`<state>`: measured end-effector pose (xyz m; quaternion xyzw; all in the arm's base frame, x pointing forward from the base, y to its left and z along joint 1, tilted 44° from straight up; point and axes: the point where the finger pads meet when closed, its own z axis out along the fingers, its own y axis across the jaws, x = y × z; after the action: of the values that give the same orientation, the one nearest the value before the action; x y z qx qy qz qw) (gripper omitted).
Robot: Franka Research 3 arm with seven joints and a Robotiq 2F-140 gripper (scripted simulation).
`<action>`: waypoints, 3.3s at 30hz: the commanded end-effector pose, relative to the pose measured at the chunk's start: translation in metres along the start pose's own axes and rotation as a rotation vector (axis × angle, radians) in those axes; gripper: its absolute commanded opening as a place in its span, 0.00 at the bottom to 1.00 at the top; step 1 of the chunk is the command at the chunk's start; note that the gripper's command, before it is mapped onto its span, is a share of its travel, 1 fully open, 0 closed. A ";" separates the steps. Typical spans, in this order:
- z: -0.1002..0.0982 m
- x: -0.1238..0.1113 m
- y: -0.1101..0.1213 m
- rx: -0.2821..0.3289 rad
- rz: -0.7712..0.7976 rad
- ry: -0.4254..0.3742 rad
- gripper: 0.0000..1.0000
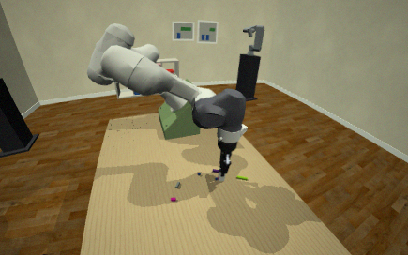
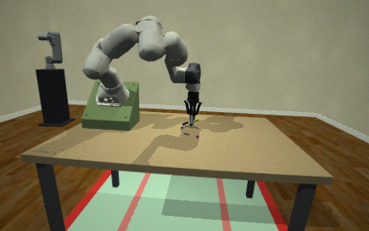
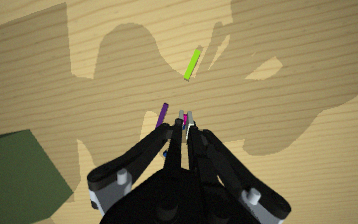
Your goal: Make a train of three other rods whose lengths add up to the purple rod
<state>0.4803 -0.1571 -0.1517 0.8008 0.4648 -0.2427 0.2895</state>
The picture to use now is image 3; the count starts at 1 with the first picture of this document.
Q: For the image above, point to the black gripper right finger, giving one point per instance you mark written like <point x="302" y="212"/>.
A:
<point x="266" y="205"/>

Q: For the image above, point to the purple rod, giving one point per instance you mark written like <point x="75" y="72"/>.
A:
<point x="162" y="114"/>

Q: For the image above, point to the lime green rod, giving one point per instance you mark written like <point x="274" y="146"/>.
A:
<point x="192" y="63"/>

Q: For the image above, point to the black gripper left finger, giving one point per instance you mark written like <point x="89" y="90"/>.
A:
<point x="111" y="181"/>

